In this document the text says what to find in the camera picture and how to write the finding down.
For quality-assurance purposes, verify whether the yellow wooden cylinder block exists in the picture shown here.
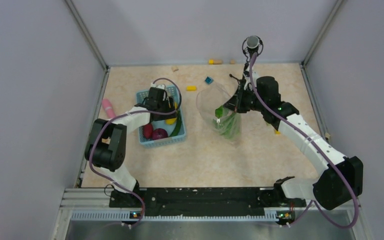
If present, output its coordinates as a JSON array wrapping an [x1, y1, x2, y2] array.
[[208, 59, 224, 65]]

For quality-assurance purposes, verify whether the yellow block on table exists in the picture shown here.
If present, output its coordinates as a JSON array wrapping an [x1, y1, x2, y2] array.
[[186, 85, 197, 92]]

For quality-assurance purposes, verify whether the black microphone on tripod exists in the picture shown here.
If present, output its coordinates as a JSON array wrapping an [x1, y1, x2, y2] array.
[[229, 35, 264, 90]]

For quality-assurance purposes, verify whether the wooden block near wall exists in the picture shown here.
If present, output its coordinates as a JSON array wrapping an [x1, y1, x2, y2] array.
[[171, 66, 179, 72]]

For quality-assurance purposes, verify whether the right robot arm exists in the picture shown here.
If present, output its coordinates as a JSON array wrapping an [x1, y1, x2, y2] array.
[[223, 76, 364, 210]]

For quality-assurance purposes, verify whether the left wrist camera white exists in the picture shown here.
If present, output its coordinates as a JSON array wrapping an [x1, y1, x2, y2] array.
[[150, 84, 168, 100]]

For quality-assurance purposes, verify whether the red fruit toy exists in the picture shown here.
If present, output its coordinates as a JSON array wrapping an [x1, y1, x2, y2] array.
[[142, 123, 154, 140]]

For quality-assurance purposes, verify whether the yellow mango toy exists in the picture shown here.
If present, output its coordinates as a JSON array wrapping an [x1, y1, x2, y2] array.
[[165, 102, 178, 125]]

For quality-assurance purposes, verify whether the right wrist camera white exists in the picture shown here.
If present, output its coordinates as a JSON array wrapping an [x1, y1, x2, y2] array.
[[242, 70, 260, 91]]

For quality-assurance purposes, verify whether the pink cylinder toy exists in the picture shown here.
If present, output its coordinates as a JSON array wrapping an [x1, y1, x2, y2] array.
[[101, 98, 117, 120]]

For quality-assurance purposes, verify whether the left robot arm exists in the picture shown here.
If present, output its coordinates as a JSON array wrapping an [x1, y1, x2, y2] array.
[[84, 84, 177, 207]]

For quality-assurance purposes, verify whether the clear zip top bag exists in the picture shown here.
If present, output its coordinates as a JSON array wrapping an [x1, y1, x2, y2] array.
[[195, 82, 242, 144]]

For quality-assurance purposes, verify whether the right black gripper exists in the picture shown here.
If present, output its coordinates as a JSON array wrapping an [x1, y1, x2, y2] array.
[[223, 85, 266, 114]]

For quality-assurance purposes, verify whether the blue square block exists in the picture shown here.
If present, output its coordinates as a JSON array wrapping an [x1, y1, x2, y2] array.
[[204, 76, 214, 85]]

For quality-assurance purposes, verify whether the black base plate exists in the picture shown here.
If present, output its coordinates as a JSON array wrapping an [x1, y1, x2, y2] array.
[[109, 187, 307, 217]]

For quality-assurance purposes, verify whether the green lettuce toy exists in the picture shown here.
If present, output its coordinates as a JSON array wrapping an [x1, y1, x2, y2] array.
[[213, 106, 242, 140]]

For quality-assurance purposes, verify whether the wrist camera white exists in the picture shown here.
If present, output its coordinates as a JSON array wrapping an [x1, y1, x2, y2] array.
[[150, 84, 168, 100], [242, 70, 260, 91]]

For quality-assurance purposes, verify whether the green cucumber toy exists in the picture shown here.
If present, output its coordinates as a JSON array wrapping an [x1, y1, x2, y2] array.
[[169, 113, 182, 137]]

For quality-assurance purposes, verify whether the blue plastic basket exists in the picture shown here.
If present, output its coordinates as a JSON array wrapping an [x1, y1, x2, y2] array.
[[135, 85, 187, 148]]

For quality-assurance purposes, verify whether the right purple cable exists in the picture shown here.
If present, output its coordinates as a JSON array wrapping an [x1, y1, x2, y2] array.
[[248, 52, 361, 230]]

